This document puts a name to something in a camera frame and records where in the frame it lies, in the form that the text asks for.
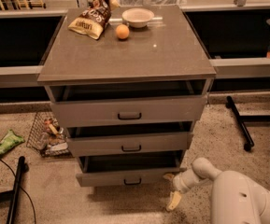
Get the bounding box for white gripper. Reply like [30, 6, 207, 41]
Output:
[163, 170, 194, 211]

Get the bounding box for grey bottom drawer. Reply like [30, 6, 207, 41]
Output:
[76, 150, 184, 187]

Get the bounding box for grey drawer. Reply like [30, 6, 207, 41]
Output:
[67, 121, 192, 157]
[51, 79, 206, 128]
[76, 150, 184, 187]

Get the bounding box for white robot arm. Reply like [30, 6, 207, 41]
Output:
[163, 158, 270, 224]

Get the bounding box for grey middle drawer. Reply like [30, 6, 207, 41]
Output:
[67, 121, 192, 157]

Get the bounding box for grey drawer cabinet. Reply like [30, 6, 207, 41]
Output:
[36, 5, 217, 173]

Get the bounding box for grey top drawer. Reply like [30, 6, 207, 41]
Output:
[51, 79, 206, 128]

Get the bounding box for black stand right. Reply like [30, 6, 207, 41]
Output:
[225, 96, 270, 152]

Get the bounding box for black stand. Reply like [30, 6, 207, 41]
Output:
[225, 96, 270, 152]
[0, 156, 28, 224]

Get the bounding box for black stand left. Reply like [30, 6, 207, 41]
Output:
[0, 156, 28, 224]

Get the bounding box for orange fruit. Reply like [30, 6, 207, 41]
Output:
[116, 24, 130, 40]

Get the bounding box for green snack bag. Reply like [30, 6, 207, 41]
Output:
[0, 130, 25, 157]

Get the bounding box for white bowl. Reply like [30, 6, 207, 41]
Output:
[122, 8, 154, 28]

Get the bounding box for brown chip bag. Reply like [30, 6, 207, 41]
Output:
[68, 0, 120, 40]

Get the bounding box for wire basket with items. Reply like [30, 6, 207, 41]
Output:
[26, 112, 71, 158]

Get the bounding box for black cable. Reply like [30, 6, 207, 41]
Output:
[0, 133, 37, 224]

